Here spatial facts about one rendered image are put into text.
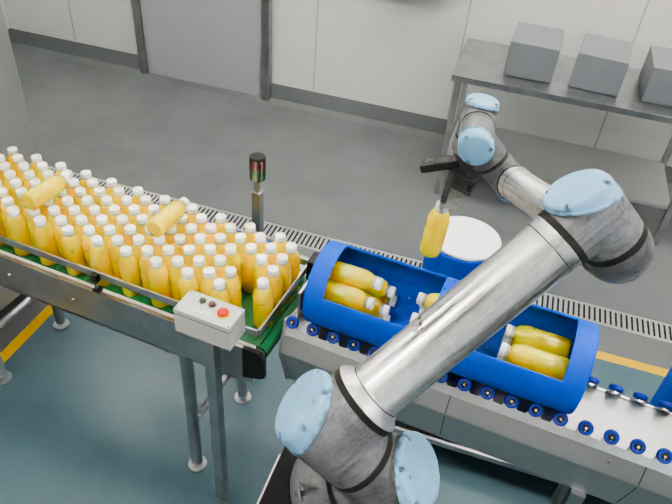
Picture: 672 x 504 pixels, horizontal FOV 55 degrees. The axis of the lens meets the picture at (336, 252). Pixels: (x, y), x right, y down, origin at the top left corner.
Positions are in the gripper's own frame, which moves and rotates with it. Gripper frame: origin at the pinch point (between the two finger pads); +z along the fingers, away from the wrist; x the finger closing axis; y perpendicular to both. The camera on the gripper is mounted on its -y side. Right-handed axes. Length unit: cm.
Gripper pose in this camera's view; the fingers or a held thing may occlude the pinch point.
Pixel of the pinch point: (442, 205)
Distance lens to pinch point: 196.9
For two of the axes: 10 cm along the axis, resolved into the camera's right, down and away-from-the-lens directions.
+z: -1.3, 7.3, 6.7
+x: 3.8, -5.9, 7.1
